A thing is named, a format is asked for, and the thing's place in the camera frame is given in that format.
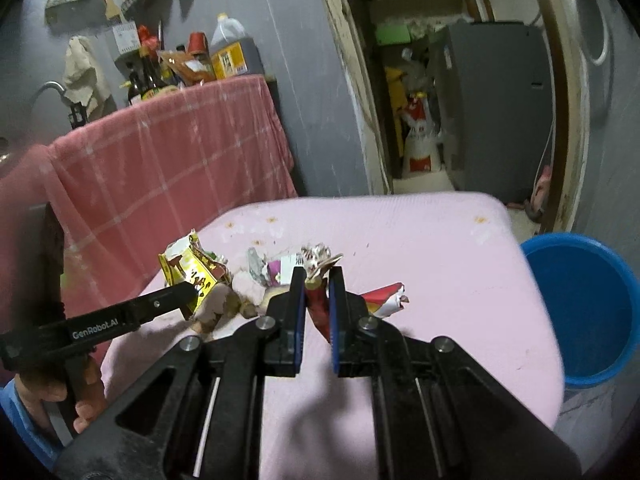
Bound back room shelf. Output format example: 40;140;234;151
367;0;467;27

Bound grey curved faucet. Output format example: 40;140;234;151
31;81;69;121

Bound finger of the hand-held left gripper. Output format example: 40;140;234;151
132;282;199;329

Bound large cooking oil jug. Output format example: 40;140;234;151
209;14;265;81

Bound person's left hand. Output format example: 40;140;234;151
17;355;107;434

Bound white wall card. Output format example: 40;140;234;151
112;22;139;54

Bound small dark bottle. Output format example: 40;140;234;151
126;62;144;107

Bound purple and white wrapper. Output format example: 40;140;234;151
265;255;302;287

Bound red and white wrapper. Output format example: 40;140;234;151
361;282;411;320

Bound white door frame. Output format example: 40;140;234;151
315;0;586;234

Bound crumpled beige tissue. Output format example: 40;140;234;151
192;270;262;336

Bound yellow snack packet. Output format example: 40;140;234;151
158;230;234;322

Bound pink table cover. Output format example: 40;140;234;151
100;191;566;480

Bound beige hanging towel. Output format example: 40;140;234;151
64;35;117;121

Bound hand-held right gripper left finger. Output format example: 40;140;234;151
54;266;307;480

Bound white sack red print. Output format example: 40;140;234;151
400;92;446;179

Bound brown snack packets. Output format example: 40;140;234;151
160;50;217;87

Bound person's left forearm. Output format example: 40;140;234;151
0;379;63;467

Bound blue plastic bucket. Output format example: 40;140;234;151
520;234;639;391

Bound red checked cloth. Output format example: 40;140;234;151
0;74;300;376

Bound dark sauce bottle red cap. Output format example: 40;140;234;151
136;25;169;101

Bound white looped cable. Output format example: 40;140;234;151
560;0;614;67

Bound green box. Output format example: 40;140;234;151
376;22;412;46

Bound pink slipper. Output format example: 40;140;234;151
530;167;554;217

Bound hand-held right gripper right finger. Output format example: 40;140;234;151
327;265;583;480

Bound yellow bag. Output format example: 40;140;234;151
386;67;409;117

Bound grey refrigerator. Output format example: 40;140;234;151
430;20;554;206

